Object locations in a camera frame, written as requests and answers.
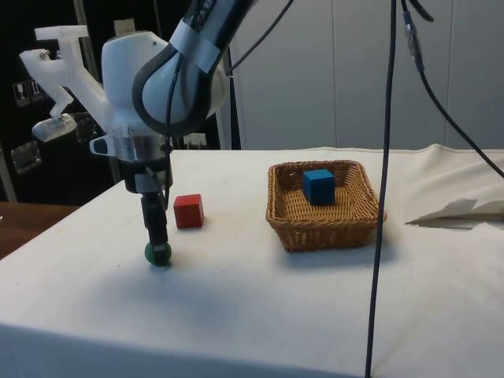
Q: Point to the green ball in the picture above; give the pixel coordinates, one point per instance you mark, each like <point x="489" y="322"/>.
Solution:
<point x="149" y="254"/>

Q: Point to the blue cube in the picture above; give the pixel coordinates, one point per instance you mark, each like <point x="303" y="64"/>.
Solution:
<point x="319" y="189"/>

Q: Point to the white plastic bracket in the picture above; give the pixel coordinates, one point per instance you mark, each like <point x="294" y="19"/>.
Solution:
<point x="75" y="76"/>

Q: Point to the red cube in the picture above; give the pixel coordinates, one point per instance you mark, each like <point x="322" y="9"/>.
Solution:
<point x="188" y="214"/>

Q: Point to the black cabinet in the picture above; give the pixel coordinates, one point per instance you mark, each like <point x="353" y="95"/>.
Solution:
<point x="23" y="165"/>

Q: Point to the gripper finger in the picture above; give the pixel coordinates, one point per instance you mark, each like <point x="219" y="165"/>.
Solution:
<point x="156" y="220"/>

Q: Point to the wicker basket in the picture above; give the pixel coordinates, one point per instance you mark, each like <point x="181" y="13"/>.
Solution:
<point x="315" y="228"/>

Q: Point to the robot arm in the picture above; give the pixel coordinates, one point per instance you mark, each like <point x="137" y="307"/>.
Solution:
<point x="122" y="71"/>

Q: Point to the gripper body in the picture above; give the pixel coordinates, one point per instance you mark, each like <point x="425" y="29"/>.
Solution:
<point x="134" y="175"/>

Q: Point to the pale locker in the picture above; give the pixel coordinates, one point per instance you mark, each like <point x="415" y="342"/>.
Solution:
<point x="362" y="78"/>
<point x="476" y="59"/>
<point x="283" y="98"/>

